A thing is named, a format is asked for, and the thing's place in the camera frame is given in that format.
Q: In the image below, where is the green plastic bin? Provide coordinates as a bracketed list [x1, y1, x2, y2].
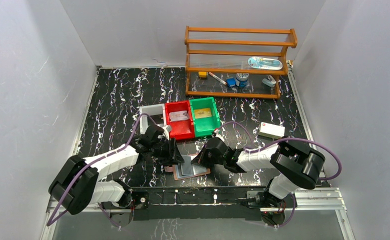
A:
[189, 97, 221, 138]

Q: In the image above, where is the red white marker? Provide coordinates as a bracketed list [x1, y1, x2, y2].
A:
[208, 72, 227, 85]

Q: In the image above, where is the white plastic bin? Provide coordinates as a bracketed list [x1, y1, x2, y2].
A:
[139, 103, 166, 134]

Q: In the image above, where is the gold yellow card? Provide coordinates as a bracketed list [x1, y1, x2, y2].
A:
[193, 108, 212, 119]

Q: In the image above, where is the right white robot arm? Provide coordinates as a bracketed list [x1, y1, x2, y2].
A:
[191, 137, 325, 207]

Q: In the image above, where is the wooden shelf rack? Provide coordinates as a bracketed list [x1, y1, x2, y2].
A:
[184, 26, 298, 99]

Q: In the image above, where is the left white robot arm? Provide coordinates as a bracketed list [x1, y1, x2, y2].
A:
[48, 125, 183, 215]

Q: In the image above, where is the white silver card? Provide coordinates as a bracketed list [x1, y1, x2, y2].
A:
[169, 110, 189, 122]

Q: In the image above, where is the blue small block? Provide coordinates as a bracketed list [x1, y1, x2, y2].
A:
[226, 77, 236, 87]

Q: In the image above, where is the red plastic bin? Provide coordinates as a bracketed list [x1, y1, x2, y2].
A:
[165, 100, 195, 140]

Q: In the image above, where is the black card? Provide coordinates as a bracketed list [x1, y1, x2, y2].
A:
[151, 114, 163, 122]

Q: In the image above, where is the yellow small block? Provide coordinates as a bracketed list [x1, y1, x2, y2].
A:
[198, 71, 208, 79]

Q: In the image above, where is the white box red label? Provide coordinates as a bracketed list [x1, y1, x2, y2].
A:
[258, 122, 285, 139]

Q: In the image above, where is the grey stapler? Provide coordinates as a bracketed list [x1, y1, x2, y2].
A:
[262, 75, 277, 88]

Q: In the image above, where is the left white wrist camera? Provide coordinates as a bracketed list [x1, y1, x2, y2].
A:
[162, 125, 172, 133]

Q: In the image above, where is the clear blister package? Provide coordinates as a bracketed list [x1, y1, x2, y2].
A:
[247, 56, 283, 71]

